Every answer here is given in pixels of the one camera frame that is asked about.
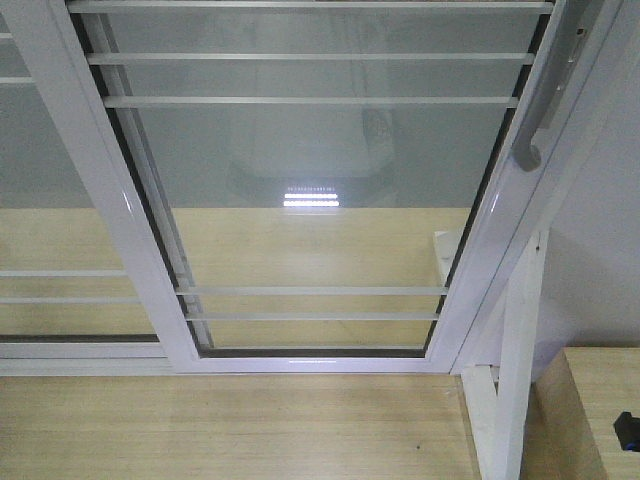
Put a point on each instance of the sliding transparent glass door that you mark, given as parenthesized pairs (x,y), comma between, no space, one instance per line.
(310,104)

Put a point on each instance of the grey curved door handle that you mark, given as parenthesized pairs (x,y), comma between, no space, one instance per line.
(552,59)

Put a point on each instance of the black blue robot base corner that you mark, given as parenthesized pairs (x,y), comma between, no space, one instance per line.
(627,429)

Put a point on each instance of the fixed glass door panel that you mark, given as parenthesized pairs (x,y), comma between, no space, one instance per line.
(55,200)

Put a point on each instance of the light wooden platform board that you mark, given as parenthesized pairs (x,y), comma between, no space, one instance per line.
(306,344)

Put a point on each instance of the white diagonal support brace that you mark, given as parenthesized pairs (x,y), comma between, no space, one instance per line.
(496,377)

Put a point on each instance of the light wooden box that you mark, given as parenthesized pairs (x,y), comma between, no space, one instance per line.
(577,394)

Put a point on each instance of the white door outer frame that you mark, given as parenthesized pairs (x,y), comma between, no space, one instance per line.
(517,208)

